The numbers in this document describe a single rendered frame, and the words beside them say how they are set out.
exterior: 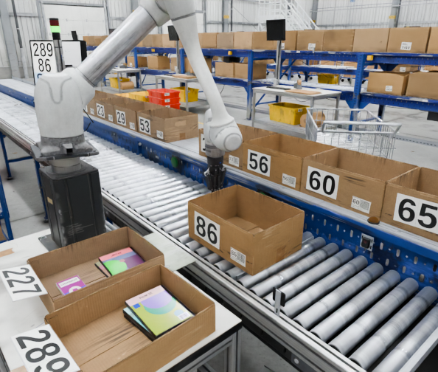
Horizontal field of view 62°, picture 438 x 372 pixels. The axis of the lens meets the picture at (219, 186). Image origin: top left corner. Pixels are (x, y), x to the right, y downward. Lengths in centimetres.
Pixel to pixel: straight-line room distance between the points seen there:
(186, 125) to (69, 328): 179
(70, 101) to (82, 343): 81
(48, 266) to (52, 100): 58
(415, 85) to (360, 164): 426
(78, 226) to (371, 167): 132
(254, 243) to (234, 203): 48
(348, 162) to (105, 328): 133
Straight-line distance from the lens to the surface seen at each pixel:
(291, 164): 176
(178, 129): 264
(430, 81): 600
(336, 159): 194
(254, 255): 133
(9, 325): 134
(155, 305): 119
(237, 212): 177
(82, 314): 121
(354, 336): 122
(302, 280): 139
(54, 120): 144
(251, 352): 216
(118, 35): 166
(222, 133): 144
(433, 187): 178
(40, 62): 275
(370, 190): 156
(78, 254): 150
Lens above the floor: 154
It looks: 22 degrees down
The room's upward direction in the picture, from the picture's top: straight up
